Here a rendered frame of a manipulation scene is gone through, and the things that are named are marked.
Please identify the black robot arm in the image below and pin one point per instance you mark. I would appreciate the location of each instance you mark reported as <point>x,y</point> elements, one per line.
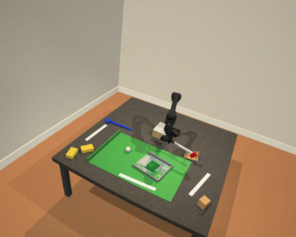
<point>171,116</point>

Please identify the green putting mat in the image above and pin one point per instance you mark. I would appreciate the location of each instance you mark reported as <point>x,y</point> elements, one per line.
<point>114,159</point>

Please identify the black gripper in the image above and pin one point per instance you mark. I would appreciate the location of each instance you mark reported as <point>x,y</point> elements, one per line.
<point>166,137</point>

